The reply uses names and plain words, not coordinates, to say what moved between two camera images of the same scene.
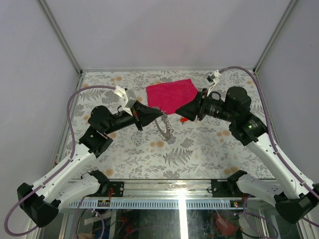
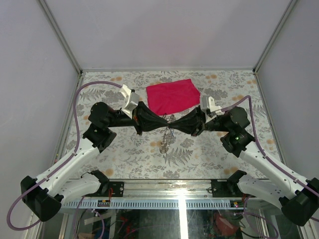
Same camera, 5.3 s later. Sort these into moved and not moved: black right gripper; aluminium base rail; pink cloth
Moved: black right gripper
Not moved: pink cloth; aluminium base rail
